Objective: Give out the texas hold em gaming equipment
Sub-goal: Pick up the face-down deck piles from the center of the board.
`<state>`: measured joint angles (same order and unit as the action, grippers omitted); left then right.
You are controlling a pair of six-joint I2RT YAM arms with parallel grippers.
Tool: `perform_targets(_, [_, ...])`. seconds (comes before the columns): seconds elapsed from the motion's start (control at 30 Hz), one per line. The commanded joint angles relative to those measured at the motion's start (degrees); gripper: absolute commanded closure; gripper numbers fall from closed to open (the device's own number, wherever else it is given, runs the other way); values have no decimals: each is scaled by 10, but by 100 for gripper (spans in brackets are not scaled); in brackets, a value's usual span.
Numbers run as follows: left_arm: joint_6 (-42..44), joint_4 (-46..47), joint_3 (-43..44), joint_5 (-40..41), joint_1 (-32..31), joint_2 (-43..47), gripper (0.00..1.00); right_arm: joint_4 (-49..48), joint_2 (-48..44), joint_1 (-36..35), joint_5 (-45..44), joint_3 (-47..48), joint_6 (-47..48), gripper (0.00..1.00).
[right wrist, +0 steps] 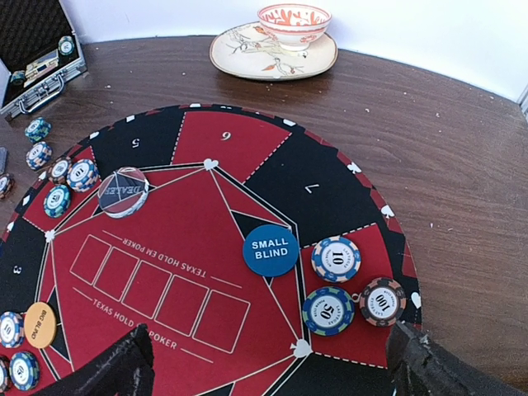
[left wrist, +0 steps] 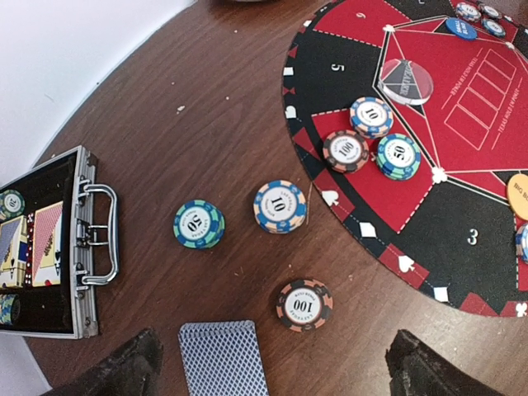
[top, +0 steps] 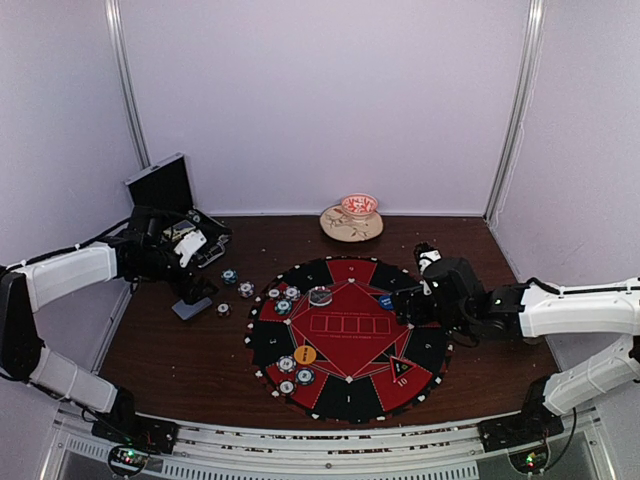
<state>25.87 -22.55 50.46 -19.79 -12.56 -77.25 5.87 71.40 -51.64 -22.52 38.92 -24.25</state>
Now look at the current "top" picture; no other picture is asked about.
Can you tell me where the blue small blind button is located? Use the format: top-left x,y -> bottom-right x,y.
379,295 -> 394,310

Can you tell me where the cream floral ceramic plate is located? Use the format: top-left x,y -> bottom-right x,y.
319,205 -> 384,243

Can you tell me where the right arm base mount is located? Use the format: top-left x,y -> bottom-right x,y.
477,376 -> 564,452

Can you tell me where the blue white poker chip stack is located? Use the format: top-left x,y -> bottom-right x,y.
237,281 -> 255,298

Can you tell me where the blue playing card deck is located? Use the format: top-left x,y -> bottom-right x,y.
172,297 -> 212,321

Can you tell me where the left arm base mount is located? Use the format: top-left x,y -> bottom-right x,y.
82,388 -> 179,454

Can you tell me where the left aluminium corner post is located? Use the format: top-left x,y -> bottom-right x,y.
104,0 -> 151,169

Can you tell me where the aluminium corner post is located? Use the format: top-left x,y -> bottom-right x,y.
484,0 -> 547,228
104,0 -> 151,169

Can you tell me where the clear dealer button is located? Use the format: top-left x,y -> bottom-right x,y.
308,286 -> 333,307

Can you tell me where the red patterned white bowl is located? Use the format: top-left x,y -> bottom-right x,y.
341,193 -> 378,221

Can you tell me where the orange big blind button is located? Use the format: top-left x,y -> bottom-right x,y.
293,345 -> 317,365

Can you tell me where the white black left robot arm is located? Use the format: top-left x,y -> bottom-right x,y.
1,207 -> 231,444

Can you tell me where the right aluminium corner post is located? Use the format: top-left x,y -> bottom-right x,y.
484,0 -> 547,228

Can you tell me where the black hundred chip seat two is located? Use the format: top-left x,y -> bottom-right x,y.
278,379 -> 297,396

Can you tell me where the blue white chip seat four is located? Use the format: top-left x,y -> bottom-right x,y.
284,286 -> 301,301

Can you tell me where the green chip seat four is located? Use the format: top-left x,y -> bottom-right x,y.
274,299 -> 293,316

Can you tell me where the round red black poker mat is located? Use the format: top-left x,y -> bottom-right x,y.
245,257 -> 454,424

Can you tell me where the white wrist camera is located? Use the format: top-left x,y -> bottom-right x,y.
173,230 -> 207,268
413,242 -> 441,273

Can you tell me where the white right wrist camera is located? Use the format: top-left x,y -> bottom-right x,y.
413,242 -> 441,273

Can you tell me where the aluminium front rail frame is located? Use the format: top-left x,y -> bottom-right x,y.
49,392 -> 609,480

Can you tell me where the green poker chip stack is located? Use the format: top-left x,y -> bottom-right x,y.
220,269 -> 238,285

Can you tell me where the aluminium poker chip case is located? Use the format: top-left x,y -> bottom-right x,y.
125,153 -> 232,269

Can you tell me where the black hundred chip seat four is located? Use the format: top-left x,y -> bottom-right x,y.
267,288 -> 283,301

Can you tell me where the black red poker chip stack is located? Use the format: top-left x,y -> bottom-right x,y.
216,302 -> 232,318

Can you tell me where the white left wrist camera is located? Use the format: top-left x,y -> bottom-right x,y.
173,230 -> 207,268

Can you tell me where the blue white chip seat two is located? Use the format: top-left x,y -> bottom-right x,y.
276,355 -> 297,374

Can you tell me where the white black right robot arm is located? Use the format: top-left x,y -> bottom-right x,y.
391,253 -> 639,442

